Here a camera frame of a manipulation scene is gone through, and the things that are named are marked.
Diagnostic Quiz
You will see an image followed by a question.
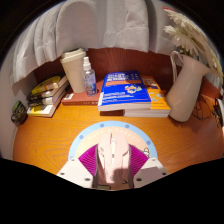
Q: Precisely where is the black cable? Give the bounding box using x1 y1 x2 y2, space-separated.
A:
199 94 224 128

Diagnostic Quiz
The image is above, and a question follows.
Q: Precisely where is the blue-covered book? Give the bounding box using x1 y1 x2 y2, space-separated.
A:
97 69 153 112

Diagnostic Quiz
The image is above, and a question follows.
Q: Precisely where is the cream tumbler with lid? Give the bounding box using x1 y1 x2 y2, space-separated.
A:
59 47 88 94

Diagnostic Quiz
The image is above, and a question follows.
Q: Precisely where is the yellow-covered book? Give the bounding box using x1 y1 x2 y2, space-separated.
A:
31 75 69 96

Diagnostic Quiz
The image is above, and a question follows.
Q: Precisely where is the yellow-spined white book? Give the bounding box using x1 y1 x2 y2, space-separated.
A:
26 94 66 118

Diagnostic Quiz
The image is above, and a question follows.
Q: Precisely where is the pink computer mouse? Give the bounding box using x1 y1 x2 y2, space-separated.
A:
96 131 132 188

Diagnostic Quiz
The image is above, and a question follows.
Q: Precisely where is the white flower bouquet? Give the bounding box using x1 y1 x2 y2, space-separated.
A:
163 8 223 79

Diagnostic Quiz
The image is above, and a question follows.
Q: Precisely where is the black-covered book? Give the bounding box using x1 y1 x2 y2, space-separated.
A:
27 81 69 102
27 89 69 108

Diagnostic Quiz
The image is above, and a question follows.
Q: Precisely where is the orange-covered book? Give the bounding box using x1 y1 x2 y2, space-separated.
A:
123 75 172 118

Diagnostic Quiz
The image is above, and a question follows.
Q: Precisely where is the red-brown book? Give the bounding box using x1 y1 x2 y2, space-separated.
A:
61 79 104 107

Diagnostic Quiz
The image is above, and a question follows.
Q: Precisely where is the round cartoon-print mouse pad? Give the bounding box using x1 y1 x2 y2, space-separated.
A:
68 120 158 161

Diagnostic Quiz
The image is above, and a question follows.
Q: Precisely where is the clear spray bottle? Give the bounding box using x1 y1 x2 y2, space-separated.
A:
82 56 98 98

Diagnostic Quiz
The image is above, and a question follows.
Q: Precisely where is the dark mug with green rim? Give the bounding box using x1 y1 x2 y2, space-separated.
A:
10 100 28 127

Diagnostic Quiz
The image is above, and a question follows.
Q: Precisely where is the cream ceramic vase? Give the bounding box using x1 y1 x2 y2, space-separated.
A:
165 50 211 123

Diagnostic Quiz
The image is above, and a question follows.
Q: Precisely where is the white pleated curtain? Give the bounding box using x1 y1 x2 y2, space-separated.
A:
9 0 221 88

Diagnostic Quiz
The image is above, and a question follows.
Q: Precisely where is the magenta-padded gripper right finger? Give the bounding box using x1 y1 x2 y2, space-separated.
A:
128 144 170 189

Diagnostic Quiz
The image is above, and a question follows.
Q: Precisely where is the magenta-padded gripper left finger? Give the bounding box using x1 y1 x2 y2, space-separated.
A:
56 143 100 189

